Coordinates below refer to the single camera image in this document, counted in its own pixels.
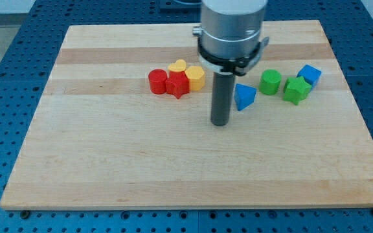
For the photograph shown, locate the blue triangle block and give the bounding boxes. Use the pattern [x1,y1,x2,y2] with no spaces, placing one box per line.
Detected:
[234,83,257,111]

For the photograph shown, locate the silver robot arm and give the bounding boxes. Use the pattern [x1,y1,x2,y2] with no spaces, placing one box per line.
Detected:
[192,0,268,70]

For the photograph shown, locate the red star block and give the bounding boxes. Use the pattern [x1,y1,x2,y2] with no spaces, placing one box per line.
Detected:
[165,71,190,99]

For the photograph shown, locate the green star block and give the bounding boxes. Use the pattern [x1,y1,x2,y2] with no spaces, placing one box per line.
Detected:
[283,76,311,105]

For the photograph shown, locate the yellow hexagon block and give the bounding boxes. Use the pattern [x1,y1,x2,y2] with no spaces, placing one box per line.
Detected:
[185,66,205,91]

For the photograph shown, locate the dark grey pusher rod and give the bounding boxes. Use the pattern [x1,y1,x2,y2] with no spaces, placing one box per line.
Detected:
[210,72,235,126]

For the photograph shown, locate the red cylinder block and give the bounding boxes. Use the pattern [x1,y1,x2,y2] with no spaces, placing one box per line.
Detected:
[148,69,168,94]

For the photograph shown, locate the yellow heart block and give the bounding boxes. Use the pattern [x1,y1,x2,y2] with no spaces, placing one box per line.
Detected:
[168,59,187,72]

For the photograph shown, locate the wooden board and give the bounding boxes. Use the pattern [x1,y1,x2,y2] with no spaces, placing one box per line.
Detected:
[0,20,373,210]

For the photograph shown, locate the green cylinder block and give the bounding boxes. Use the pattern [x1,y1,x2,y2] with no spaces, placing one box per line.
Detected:
[259,69,282,95]

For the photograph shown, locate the blue cube block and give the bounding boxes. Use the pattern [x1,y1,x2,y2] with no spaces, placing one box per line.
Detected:
[297,64,322,89]

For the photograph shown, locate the black clamp bracket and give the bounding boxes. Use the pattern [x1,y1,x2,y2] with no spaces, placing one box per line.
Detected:
[198,37,269,76]

